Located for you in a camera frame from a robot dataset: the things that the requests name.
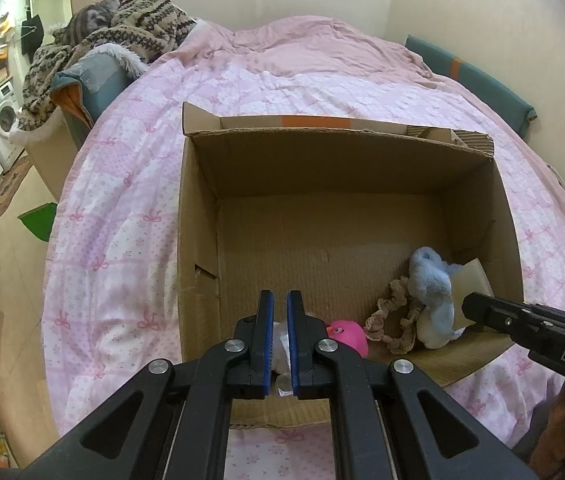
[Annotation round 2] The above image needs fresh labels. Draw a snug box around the clear plastic labelled packet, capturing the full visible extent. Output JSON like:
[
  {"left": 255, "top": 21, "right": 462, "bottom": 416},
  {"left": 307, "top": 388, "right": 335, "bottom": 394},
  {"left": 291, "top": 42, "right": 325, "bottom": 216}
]
[{"left": 271, "top": 321, "right": 295, "bottom": 396}]

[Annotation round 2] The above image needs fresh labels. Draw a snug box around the white plush ball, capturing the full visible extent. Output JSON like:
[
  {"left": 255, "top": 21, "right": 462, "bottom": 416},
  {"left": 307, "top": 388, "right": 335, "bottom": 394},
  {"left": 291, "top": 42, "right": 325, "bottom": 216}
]
[{"left": 416, "top": 305, "right": 450, "bottom": 350}]

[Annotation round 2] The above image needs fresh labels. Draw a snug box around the blue fur-trimmed jacket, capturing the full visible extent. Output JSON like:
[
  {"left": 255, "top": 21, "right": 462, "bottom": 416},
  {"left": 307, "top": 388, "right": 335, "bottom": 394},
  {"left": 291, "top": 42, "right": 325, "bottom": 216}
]
[{"left": 10, "top": 42, "right": 148, "bottom": 141}]

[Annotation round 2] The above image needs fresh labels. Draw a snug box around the pink floral blanket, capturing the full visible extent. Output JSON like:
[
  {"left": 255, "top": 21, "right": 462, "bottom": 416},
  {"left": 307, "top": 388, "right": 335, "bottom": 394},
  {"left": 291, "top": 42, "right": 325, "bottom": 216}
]
[{"left": 42, "top": 15, "right": 565, "bottom": 480}]

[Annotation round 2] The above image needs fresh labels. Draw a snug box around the black hanging garment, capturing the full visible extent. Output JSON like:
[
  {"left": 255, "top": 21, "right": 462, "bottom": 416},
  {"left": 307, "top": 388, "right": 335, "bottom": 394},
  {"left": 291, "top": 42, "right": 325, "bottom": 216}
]
[{"left": 20, "top": 12, "right": 44, "bottom": 56}]

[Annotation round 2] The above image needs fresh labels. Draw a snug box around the blue fluffy plush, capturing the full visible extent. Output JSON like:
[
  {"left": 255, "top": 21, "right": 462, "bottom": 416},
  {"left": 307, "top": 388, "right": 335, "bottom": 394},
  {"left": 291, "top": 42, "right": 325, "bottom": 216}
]
[{"left": 409, "top": 246, "right": 463, "bottom": 338}]

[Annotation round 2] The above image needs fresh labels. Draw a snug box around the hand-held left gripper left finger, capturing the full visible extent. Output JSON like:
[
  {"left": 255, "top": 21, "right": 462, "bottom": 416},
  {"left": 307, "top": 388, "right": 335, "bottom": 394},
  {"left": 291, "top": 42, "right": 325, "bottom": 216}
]
[{"left": 17, "top": 289, "right": 276, "bottom": 480}]

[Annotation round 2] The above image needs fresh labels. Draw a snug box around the brown lace scrunchie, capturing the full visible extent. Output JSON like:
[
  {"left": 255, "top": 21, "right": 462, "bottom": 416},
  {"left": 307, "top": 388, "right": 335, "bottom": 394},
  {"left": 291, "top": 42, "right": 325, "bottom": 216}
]
[{"left": 363, "top": 276, "right": 425, "bottom": 353}]

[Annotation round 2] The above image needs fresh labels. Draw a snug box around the green patterned bag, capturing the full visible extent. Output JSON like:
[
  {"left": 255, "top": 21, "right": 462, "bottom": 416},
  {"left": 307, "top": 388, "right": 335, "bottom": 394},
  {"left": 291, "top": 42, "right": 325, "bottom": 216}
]
[{"left": 0, "top": 425, "right": 20, "bottom": 468}]

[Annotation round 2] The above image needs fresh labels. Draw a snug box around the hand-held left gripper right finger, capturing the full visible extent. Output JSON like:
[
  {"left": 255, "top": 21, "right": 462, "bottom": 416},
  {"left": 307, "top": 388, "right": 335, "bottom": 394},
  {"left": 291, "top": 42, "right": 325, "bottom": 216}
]
[{"left": 287, "top": 289, "right": 538, "bottom": 480}]

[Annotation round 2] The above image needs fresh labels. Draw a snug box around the pink rubber duck toy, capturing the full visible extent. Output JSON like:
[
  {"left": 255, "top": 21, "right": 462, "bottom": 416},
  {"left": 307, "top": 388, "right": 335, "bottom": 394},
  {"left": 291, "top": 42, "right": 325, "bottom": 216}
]
[{"left": 326, "top": 319, "right": 369, "bottom": 358}]

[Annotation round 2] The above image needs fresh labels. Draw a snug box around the beige storage box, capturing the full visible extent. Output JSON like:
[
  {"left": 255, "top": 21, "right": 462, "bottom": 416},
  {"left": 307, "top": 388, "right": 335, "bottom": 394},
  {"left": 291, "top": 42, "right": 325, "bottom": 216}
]
[{"left": 25, "top": 115, "right": 93, "bottom": 201}]

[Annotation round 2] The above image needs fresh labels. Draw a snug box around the teal folded mat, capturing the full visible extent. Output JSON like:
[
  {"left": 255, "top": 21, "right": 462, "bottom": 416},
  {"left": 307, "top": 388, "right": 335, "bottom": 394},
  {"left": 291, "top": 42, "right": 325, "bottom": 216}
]
[{"left": 405, "top": 35, "right": 535, "bottom": 136}]

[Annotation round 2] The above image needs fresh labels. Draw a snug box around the brown cardboard box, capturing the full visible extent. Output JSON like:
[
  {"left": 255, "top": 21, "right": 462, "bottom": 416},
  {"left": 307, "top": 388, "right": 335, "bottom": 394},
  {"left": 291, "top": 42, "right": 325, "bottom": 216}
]
[{"left": 176, "top": 101, "right": 525, "bottom": 428}]

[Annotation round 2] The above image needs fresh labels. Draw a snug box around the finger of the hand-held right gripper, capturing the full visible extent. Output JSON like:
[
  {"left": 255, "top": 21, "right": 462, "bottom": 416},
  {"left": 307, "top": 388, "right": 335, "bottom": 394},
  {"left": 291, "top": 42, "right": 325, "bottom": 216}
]
[{"left": 462, "top": 291, "right": 539, "bottom": 349}]

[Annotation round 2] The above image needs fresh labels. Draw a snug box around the grey tabby cat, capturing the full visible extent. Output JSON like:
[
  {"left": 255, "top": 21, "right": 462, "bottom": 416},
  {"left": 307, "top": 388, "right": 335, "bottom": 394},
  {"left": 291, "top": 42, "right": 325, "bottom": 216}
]
[{"left": 52, "top": 0, "right": 123, "bottom": 43}]

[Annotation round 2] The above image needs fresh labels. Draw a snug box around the brown patterned floor mat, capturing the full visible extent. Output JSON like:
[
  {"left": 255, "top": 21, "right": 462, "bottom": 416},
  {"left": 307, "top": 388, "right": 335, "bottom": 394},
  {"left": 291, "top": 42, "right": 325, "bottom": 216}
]
[{"left": 0, "top": 157, "right": 33, "bottom": 218}]

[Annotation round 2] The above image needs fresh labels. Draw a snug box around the brown patterned knit blanket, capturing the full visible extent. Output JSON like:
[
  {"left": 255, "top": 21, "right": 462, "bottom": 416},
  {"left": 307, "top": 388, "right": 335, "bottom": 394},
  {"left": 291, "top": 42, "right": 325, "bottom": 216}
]
[{"left": 16, "top": 0, "right": 198, "bottom": 131}]

